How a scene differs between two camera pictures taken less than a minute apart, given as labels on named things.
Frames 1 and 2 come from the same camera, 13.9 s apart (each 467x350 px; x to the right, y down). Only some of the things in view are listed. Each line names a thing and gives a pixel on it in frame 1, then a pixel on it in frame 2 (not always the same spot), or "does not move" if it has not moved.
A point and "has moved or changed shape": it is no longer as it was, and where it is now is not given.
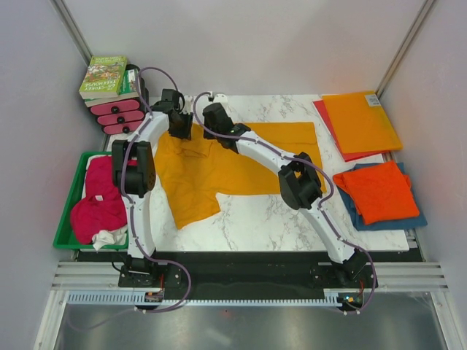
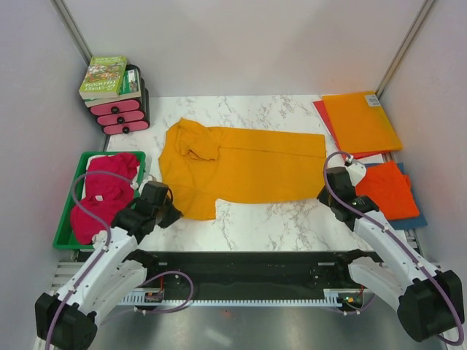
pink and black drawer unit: x=125 y=117 does not move
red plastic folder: x=346 y=157 does not move
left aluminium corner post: x=67 y=19 does not move
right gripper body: x=208 y=134 to x=322 y=197
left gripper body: x=183 y=128 to x=166 y=214
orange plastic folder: x=360 y=123 does not move
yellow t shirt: x=191 y=174 has moved or changed shape
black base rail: x=246 y=271 does not move
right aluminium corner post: x=414 y=29 does not move
